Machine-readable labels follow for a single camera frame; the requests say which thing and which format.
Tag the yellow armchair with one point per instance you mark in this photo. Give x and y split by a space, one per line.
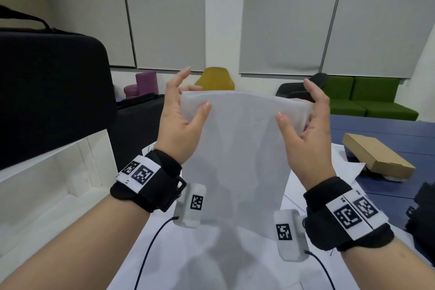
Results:
217 79

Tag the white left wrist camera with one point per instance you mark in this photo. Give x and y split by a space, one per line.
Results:
185 215

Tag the large black carrying case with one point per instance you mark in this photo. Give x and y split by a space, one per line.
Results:
51 96

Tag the person's right hand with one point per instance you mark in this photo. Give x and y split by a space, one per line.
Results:
312 150

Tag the brown cardboard box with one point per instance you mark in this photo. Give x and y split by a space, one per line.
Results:
374 154

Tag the black armchair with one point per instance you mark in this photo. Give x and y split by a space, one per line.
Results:
292 89

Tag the tall purple stool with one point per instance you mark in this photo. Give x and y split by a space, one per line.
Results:
146 82

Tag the green sofa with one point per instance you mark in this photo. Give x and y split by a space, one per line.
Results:
370 96

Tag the neat white paper sheaf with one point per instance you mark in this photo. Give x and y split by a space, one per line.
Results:
244 150

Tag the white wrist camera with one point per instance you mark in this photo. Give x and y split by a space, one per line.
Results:
292 249
185 215

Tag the low purple stool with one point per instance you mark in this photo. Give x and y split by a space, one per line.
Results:
130 91

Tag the person's left hand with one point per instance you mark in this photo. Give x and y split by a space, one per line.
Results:
173 130

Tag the grey roller blind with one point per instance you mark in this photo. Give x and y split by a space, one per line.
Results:
289 14
380 18
166 14
88 11

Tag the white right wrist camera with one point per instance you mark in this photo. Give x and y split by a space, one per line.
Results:
292 249

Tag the black fabric bag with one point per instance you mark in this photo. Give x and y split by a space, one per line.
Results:
424 218

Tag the person's left forearm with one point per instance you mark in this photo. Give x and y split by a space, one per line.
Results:
68 249

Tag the open white box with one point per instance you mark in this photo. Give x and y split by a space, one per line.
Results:
44 181

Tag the black case with white label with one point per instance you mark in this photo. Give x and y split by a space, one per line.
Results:
136 123

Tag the person's right forearm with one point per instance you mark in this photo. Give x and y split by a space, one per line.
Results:
384 266

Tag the pile of white papers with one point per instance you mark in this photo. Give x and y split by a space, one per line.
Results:
221 266

